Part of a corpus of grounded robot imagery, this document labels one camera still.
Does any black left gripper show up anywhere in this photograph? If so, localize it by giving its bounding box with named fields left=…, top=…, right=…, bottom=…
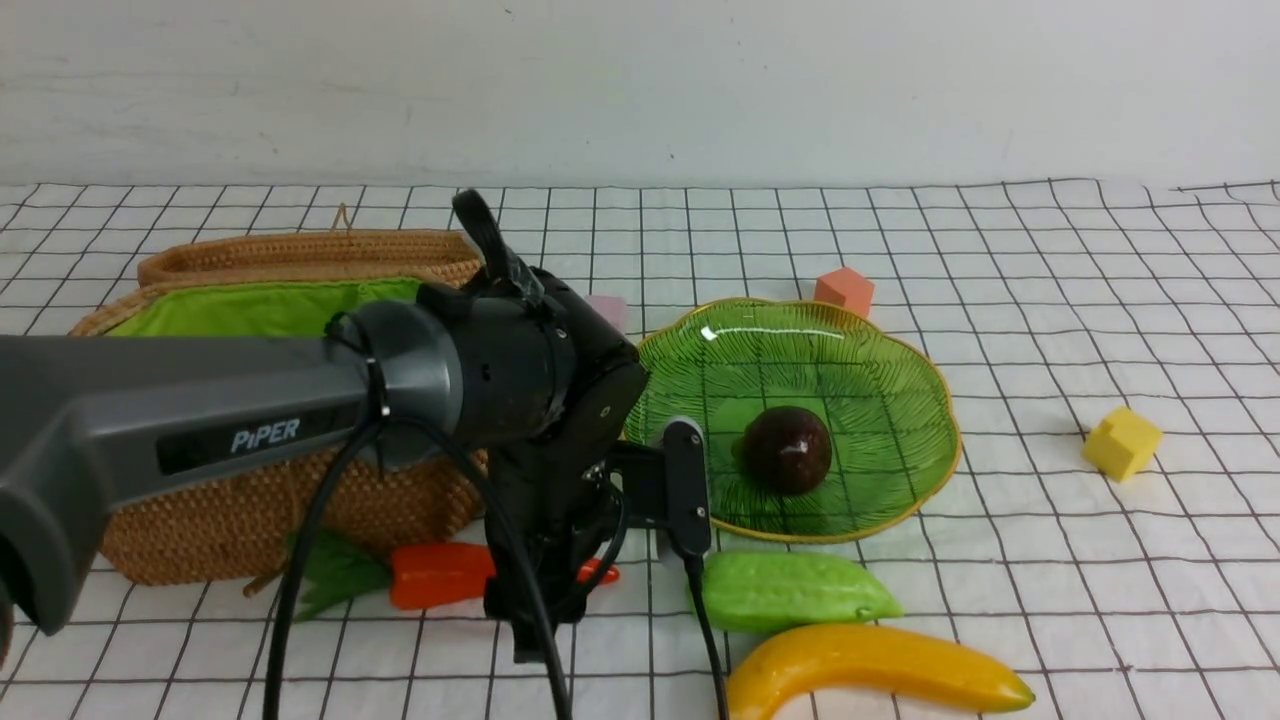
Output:
left=484, top=439, right=628, bottom=665

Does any orange toy carrot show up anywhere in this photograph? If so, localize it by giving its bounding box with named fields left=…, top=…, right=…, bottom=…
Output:
left=285, top=530, right=621, bottom=623

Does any green toy cucumber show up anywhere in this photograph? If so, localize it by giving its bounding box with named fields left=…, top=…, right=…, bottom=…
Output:
left=701, top=550, right=904, bottom=635

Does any dark purple toy fruit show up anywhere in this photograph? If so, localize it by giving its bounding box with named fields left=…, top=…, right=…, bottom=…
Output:
left=732, top=406, right=833, bottom=497

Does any yellow toy banana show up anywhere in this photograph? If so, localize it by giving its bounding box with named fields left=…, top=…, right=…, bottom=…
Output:
left=726, top=623, right=1036, bottom=719

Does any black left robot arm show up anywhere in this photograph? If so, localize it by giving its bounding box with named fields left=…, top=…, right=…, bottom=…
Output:
left=1, top=190, right=649, bottom=662

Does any pink foam cube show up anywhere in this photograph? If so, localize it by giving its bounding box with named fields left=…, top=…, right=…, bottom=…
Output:
left=585, top=295, right=628, bottom=334

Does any woven rattan basket lid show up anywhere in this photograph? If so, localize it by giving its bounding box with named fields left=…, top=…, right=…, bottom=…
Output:
left=137, top=206, right=483, bottom=286

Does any woven rattan basket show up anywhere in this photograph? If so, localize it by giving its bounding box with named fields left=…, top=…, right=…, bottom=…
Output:
left=72, top=272, right=484, bottom=585

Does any green glass leaf plate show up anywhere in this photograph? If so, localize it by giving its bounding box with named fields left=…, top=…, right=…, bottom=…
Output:
left=623, top=299, right=963, bottom=544

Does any orange foam cube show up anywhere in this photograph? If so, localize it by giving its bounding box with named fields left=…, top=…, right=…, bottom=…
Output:
left=812, top=266, right=876, bottom=320

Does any yellow foam cube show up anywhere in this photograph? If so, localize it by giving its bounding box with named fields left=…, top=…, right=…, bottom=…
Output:
left=1082, top=406, right=1164, bottom=483

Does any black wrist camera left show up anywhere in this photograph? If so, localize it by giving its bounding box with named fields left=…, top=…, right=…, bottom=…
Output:
left=605, top=416, right=712, bottom=565

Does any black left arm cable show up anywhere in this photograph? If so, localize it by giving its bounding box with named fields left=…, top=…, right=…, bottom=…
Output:
left=262, top=415, right=731, bottom=720

